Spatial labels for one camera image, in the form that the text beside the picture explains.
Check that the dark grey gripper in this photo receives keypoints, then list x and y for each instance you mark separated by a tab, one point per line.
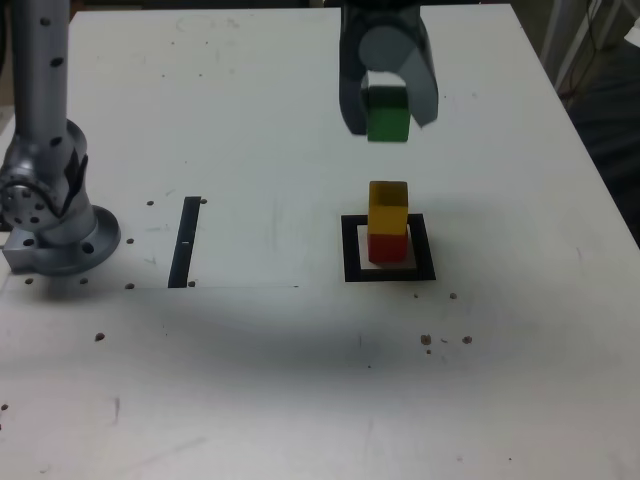
382	12

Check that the green cube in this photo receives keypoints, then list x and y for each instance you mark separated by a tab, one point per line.
387	122

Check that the yellow cube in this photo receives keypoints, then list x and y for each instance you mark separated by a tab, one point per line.
388	210

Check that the red cube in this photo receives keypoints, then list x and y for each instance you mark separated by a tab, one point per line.
387	249

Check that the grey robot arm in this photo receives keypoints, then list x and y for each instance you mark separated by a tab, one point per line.
42	75

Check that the black tape square outline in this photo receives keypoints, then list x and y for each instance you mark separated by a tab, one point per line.
350	250

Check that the black tape strip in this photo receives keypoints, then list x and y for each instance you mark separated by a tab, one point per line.
184	240

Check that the white metal frame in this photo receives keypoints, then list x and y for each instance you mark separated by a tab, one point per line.
582	30

